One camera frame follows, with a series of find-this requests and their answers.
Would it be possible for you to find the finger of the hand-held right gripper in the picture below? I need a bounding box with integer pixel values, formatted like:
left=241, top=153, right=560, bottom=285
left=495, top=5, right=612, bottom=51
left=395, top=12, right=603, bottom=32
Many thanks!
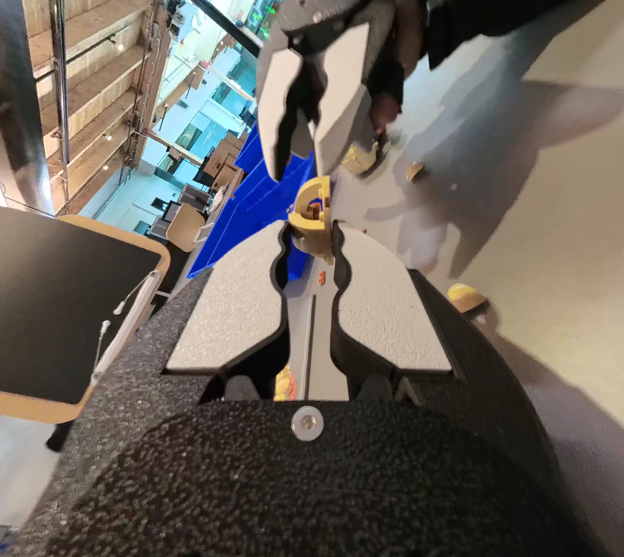
left=256, top=28, right=305, bottom=183
left=309, top=22, right=374, bottom=178

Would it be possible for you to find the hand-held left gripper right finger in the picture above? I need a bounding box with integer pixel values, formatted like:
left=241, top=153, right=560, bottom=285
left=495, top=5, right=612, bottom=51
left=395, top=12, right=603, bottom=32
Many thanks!
left=331, top=220, right=452, bottom=399

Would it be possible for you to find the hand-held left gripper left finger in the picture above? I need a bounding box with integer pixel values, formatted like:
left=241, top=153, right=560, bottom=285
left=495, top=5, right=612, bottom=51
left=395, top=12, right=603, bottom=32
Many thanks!
left=166, top=220, right=292, bottom=399

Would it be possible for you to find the tan curved brick assembly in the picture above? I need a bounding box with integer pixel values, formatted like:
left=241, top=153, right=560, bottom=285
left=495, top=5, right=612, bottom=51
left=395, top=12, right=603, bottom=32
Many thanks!
left=288, top=175, right=338, bottom=266

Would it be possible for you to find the grey desk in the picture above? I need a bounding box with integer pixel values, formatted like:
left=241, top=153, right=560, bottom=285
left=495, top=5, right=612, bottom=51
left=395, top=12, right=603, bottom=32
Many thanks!
left=280, top=0, right=624, bottom=557

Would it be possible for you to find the person's right hand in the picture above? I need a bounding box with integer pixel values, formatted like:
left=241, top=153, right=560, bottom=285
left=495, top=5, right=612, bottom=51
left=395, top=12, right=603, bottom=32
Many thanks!
left=370, top=0, right=431, bottom=139

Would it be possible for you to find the grey instruction booklet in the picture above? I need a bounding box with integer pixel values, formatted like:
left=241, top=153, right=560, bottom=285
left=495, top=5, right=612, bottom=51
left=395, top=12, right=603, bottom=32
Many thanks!
left=273, top=274, right=318, bottom=402

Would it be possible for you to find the tan dome brick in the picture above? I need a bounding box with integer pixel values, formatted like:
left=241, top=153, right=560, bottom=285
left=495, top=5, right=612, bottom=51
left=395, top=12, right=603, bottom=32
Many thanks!
left=447, top=283, right=489, bottom=315

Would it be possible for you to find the stack of cardboard boxes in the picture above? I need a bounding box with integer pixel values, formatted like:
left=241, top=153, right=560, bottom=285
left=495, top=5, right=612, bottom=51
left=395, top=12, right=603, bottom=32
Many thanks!
left=202, top=133, right=244, bottom=187

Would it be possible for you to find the yellowish tan brick cluster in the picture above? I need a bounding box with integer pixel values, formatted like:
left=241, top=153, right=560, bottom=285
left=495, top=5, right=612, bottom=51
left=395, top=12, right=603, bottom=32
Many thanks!
left=340, top=142, right=380, bottom=176

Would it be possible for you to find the light wooden chair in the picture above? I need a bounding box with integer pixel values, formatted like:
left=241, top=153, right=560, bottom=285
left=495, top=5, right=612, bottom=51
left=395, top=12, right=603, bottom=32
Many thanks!
left=167, top=203, right=208, bottom=254

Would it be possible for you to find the black board with wooden rim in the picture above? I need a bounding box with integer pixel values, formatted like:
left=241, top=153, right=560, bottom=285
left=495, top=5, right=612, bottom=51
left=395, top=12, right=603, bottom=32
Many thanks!
left=0, top=206, right=171, bottom=425

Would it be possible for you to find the dark shiny metal column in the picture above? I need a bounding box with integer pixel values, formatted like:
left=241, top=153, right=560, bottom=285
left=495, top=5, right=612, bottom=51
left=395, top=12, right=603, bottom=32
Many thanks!
left=0, top=0, right=54, bottom=217

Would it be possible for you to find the white metal bracket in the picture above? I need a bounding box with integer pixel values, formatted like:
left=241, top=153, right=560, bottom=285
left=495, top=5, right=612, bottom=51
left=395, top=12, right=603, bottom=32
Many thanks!
left=90, top=270, right=164, bottom=385

